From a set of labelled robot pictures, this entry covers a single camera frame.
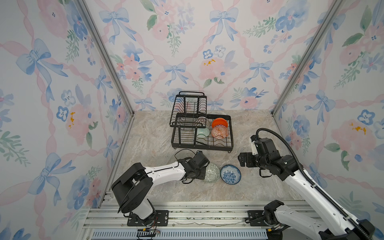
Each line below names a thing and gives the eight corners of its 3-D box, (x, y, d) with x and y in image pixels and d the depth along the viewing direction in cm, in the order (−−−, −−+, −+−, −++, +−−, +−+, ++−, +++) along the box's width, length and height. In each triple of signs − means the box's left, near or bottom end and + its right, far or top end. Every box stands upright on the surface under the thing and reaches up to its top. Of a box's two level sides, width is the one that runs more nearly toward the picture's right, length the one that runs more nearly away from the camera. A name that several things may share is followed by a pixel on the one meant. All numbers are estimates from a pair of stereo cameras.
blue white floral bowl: (221, 185, 87) (222, 182, 83) (219, 168, 93) (220, 164, 89) (240, 185, 87) (242, 182, 83) (237, 168, 93) (239, 164, 89)
